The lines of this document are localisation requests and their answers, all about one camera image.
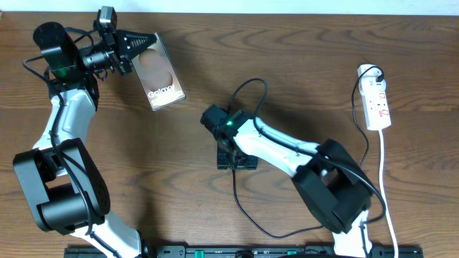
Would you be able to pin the Galaxy S25 Ultra smartphone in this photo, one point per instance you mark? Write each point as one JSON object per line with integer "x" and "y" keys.
{"x": 158, "y": 76}

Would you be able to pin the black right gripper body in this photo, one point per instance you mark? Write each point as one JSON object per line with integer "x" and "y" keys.
{"x": 236, "y": 160}

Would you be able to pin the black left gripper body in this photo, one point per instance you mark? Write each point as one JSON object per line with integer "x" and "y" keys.
{"x": 109, "y": 42}

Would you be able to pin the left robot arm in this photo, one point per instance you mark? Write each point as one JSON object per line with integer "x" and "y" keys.
{"x": 62, "y": 185}

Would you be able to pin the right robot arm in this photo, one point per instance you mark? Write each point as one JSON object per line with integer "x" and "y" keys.
{"x": 330, "y": 183}

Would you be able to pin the white power strip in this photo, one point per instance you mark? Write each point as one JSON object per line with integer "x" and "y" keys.
{"x": 372, "y": 88}

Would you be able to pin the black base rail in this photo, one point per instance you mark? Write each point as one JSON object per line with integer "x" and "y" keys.
{"x": 261, "y": 252}

